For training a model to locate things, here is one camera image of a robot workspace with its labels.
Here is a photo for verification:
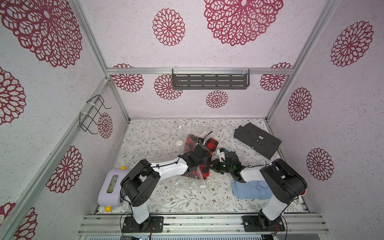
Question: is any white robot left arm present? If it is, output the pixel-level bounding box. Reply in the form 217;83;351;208
120;144;211;225

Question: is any light blue folded shirt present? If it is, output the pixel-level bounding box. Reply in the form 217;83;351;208
232;181;273;200

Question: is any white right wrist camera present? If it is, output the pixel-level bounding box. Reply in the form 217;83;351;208
216;148;228;163

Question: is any red and white mug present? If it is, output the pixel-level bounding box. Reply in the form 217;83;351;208
293;190;307;205

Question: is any dark grey striped folded shirt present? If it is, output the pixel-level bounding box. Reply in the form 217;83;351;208
234;123;282;160

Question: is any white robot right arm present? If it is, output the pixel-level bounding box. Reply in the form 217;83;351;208
209;151;308;226

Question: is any lavender toaster with yellow knobs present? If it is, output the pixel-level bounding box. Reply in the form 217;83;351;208
98;167;129;213

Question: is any grey slotted wall shelf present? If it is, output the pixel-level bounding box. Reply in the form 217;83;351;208
171;69;250;90

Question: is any black wire wall rack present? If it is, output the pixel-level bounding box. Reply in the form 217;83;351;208
79;94;111;135

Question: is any clear plastic vacuum bag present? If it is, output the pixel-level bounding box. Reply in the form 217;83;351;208
126;120;228;163

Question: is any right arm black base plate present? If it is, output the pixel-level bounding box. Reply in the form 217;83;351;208
242;216;286;233

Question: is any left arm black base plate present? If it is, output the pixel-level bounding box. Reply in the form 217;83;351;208
122;216;164;234

